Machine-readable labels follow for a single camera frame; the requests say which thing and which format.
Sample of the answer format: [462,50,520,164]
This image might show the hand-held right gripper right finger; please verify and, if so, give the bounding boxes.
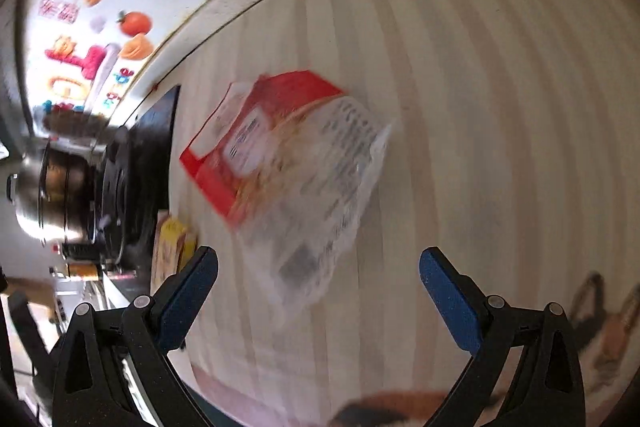
[419,247,585,427]

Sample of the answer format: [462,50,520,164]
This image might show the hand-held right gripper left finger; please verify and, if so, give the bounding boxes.
[50,246,219,427]

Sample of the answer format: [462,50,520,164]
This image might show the red and clear plastic bag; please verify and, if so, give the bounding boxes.
[179,69,394,326]

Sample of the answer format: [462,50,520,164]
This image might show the yellow red box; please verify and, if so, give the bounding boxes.
[152,209,199,284]

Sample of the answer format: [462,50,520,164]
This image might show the black gas stove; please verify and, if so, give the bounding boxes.
[92,84,181,269]

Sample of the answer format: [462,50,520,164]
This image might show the steel steamer pot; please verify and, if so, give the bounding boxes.
[6,141,102,244]

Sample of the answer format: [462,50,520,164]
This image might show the colourful wall stickers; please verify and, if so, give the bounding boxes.
[30,0,156,118]

